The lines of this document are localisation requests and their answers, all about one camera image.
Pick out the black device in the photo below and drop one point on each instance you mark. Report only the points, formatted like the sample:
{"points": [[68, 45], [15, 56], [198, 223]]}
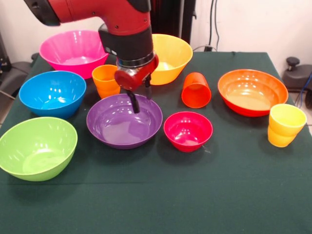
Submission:
{"points": [[3, 56]]}

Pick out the orange cup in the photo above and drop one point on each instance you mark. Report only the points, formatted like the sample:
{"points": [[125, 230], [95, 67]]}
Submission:
{"points": [[104, 83]]}

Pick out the yellow cup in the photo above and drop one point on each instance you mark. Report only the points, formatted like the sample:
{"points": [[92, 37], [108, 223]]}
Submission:
{"points": [[285, 126]]}

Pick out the blue bowl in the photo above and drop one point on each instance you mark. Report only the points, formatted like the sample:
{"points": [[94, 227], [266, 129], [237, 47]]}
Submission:
{"points": [[51, 95]]}

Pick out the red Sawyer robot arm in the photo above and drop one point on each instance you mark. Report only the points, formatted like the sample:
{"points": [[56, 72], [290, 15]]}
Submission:
{"points": [[122, 19]]}

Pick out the green bowl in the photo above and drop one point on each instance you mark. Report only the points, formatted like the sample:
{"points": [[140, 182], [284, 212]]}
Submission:
{"points": [[36, 148]]}

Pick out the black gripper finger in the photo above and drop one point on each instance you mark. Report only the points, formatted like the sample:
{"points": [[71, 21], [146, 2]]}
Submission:
{"points": [[135, 103], [148, 90]]}

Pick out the large pink bowl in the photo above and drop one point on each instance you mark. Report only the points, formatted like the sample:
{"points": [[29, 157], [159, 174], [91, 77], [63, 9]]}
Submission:
{"points": [[70, 48]]}

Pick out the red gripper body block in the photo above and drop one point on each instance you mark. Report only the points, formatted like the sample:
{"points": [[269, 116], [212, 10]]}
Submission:
{"points": [[131, 80]]}

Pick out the dark green tablecloth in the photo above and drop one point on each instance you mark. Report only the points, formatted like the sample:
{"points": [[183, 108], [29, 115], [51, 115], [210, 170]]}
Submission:
{"points": [[195, 182]]}

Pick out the large yellow-orange bowl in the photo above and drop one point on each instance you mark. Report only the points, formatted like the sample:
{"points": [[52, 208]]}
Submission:
{"points": [[173, 53]]}

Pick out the small crimson bowl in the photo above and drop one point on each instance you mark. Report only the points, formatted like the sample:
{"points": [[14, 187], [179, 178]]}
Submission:
{"points": [[187, 131]]}

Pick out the purple bowl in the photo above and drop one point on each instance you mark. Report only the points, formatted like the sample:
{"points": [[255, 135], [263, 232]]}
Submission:
{"points": [[117, 129]]}

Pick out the red-orange cup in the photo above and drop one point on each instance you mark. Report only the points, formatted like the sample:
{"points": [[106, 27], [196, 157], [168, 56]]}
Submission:
{"points": [[196, 95]]}

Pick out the shallow red-orange bowl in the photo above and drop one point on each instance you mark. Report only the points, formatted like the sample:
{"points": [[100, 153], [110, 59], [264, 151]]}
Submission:
{"points": [[253, 92]]}

